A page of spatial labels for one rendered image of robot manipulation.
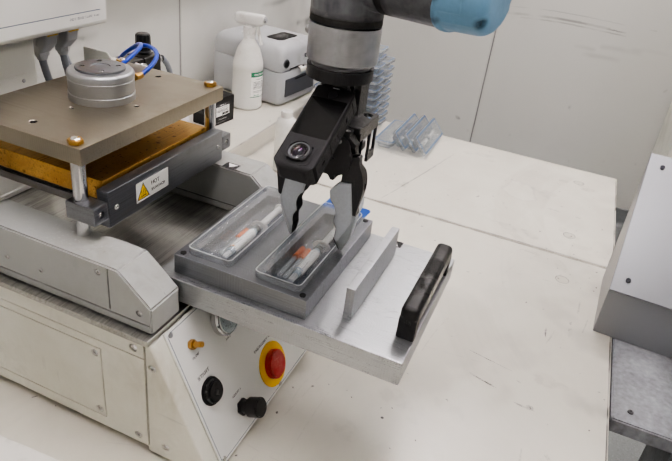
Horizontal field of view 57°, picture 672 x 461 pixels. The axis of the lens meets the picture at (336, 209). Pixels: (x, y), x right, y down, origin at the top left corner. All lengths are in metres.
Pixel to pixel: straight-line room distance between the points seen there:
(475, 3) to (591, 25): 2.54
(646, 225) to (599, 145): 2.07
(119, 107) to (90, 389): 0.34
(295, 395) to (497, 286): 0.47
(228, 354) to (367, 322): 0.21
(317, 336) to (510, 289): 0.60
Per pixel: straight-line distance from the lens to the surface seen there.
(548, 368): 1.04
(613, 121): 3.17
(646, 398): 1.07
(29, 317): 0.82
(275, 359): 0.86
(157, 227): 0.89
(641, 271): 1.13
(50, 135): 0.72
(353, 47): 0.63
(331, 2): 0.62
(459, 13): 0.56
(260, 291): 0.67
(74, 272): 0.73
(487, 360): 1.01
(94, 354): 0.78
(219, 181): 0.91
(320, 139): 0.61
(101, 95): 0.79
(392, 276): 0.75
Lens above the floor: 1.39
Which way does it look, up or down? 29 degrees down
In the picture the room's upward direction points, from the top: 7 degrees clockwise
